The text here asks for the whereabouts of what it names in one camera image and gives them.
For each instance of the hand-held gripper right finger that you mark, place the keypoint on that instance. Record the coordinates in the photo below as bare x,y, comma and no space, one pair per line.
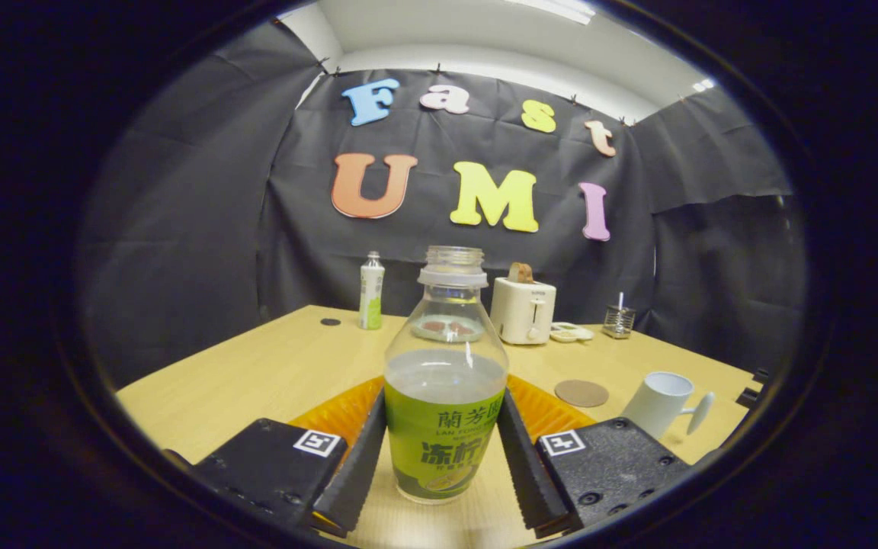
523,473

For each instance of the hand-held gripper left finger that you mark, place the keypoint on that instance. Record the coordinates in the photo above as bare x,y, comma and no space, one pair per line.
359,473

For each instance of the clear juice bottle green label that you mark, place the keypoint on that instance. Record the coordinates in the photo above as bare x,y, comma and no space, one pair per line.
443,438

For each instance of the round brown coaster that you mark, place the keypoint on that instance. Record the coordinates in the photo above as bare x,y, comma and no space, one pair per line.
581,393

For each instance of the light grey cup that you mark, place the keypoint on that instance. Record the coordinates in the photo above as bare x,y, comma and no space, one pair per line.
656,404

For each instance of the slim white green bottle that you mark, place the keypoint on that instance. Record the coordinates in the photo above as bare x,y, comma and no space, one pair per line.
370,293

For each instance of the wooden table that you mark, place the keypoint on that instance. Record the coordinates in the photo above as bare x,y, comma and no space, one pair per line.
256,374

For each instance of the white divided tray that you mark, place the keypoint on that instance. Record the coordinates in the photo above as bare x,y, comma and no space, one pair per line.
570,332

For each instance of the white toaster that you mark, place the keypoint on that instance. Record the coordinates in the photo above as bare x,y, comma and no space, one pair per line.
523,311

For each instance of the toast slice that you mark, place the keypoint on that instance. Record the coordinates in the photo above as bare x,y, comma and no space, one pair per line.
520,272

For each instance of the black backdrop cloth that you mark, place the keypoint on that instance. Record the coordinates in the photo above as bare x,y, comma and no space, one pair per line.
294,252

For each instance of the small black clamp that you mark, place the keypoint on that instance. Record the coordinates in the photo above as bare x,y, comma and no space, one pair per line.
748,397
761,375

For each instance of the ceiling light panel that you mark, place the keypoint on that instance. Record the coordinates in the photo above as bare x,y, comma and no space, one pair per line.
553,8

